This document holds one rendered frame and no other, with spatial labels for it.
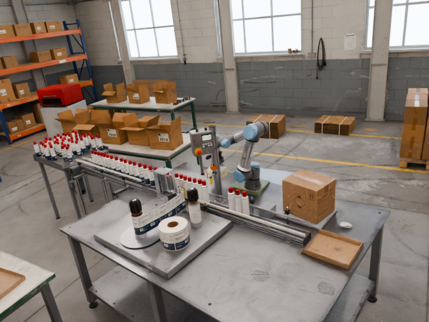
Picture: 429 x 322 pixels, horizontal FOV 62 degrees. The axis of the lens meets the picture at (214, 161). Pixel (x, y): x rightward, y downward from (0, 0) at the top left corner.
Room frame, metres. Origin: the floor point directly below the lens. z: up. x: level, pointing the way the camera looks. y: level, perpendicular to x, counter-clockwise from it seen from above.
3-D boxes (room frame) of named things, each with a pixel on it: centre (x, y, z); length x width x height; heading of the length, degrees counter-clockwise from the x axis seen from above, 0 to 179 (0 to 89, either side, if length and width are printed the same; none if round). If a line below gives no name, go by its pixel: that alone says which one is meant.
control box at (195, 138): (2.65, 0.08, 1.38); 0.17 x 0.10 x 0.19; 104
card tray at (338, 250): (1.85, -0.69, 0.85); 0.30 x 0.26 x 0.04; 49
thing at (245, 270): (2.35, 0.03, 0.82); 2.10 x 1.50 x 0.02; 49
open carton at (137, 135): (4.60, 0.91, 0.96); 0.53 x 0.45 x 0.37; 149
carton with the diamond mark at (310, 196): (2.32, -0.67, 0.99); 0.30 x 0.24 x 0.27; 39
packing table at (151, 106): (7.24, 1.37, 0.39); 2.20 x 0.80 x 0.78; 58
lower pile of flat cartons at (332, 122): (6.41, -2.36, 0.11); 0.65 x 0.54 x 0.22; 55
